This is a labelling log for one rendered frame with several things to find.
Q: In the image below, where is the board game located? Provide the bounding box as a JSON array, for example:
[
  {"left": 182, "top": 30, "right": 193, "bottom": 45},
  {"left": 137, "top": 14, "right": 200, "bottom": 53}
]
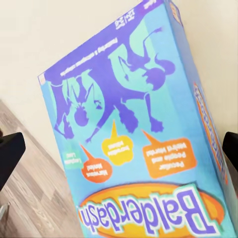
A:
[{"left": 38, "top": 0, "right": 238, "bottom": 238}]

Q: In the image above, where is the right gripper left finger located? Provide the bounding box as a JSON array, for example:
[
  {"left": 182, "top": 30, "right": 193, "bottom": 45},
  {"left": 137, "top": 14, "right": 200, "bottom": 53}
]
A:
[{"left": 0, "top": 132, "right": 26, "bottom": 191}]

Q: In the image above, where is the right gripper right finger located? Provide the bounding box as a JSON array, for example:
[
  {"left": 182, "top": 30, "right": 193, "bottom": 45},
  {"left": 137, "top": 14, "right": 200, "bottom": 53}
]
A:
[{"left": 222, "top": 132, "right": 238, "bottom": 172}]

